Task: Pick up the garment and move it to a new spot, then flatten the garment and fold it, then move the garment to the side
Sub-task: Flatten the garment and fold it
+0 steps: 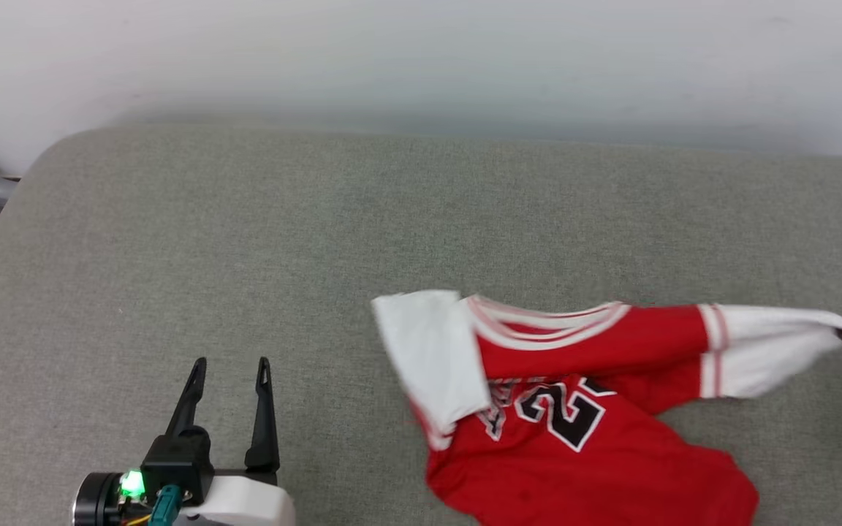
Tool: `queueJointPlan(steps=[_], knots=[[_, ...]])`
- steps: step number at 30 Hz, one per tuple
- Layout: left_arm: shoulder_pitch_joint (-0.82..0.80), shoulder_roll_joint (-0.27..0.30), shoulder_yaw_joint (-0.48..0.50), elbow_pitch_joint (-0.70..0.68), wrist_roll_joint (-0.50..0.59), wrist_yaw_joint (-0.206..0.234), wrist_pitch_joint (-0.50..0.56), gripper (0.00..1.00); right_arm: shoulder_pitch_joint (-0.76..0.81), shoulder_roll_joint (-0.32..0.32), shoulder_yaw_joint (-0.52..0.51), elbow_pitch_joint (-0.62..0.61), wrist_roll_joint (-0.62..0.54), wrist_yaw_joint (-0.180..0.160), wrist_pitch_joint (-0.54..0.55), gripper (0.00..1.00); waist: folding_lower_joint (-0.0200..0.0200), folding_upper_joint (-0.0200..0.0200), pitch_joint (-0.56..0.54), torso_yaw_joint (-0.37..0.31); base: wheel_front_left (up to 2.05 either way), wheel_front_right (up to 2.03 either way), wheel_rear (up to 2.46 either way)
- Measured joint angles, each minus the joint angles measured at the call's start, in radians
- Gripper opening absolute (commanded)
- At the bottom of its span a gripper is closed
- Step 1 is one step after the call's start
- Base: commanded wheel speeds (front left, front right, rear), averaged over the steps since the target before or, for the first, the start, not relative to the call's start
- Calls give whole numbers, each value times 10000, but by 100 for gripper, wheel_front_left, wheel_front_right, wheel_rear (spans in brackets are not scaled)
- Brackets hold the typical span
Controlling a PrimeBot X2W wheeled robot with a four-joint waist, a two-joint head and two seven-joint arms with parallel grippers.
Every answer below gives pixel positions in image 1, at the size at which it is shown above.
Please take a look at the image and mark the red and white basketball jersey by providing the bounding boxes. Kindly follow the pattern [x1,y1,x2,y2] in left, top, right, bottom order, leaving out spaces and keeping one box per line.
[371,290,842,526]

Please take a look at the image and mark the teal cable connector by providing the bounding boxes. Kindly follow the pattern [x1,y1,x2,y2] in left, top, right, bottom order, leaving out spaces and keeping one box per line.
[149,485,185,526]

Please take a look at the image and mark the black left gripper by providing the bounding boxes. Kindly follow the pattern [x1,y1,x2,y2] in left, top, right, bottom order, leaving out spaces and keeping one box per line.
[74,357,281,526]

